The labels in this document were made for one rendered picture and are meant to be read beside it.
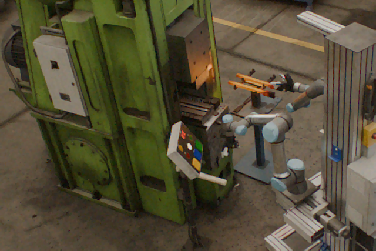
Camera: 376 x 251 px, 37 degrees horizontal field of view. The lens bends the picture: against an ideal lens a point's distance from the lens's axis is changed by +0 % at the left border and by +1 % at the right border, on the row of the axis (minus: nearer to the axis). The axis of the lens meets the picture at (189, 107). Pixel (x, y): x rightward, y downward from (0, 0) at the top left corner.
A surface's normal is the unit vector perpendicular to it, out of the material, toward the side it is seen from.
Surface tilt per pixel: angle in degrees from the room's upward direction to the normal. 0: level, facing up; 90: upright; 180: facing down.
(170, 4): 90
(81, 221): 0
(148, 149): 90
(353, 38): 0
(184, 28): 0
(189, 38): 90
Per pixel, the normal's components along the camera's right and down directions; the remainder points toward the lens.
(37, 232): -0.13, -0.80
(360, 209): -0.82, 0.42
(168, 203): -0.50, 0.56
